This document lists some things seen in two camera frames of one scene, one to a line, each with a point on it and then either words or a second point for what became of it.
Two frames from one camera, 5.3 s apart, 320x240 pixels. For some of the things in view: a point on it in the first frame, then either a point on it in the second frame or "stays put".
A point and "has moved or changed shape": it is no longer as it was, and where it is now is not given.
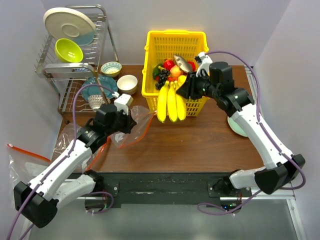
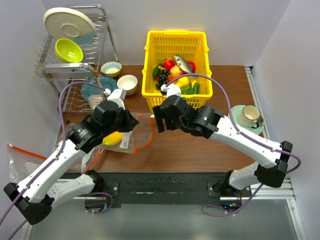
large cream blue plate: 63,23 stays put
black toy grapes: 163,75 stays put
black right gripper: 188,89 to 158,112
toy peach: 175,71 stays put
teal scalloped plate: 96,90 stays put
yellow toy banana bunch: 169,104 has moved or changed shape
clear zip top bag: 142,117 has moved or changed shape
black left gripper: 129,123 stays put
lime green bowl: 67,50 stays put
